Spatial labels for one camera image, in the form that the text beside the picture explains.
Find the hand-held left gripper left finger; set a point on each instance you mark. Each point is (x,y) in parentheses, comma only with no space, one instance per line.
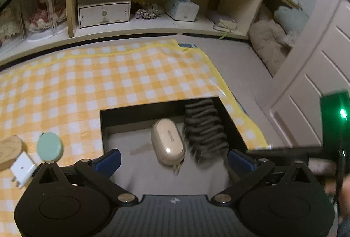
(108,161)

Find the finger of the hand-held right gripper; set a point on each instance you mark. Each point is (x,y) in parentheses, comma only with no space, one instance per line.
(284,151)

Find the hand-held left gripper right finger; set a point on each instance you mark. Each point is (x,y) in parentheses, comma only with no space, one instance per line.
(240,163)

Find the black storage box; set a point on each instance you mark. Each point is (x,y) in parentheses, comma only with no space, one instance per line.
(142,144)

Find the mint green round tin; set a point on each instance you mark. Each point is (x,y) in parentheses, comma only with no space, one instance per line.
(49,146)

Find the light wooden block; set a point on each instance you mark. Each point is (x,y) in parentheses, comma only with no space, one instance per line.
(11,152)

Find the white panelled door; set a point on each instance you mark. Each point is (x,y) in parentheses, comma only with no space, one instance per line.
(314,75)

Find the beige oval case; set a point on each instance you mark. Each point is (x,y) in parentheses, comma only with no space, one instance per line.
(166,141)

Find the white charger plug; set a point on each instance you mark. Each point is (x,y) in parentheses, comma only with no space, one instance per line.
(23,168)

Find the yellow checked mat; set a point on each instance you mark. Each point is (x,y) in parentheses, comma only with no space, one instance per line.
(109,75)

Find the beige plush toy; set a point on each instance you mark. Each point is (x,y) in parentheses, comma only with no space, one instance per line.
(269,42)

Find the mint plush toy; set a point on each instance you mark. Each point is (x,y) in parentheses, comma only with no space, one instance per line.
(291,19)

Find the blue cloth edge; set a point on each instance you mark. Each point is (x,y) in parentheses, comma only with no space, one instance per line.
(188,45)

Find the lilac notebook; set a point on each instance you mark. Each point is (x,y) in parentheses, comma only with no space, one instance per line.
(225,23)

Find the pale crocheted item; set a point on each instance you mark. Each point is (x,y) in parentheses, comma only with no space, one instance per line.
(147,12)

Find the doll in clear case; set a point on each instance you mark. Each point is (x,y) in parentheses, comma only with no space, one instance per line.
(45,12)

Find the white tissue box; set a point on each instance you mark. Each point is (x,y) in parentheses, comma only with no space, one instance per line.
(183,8)

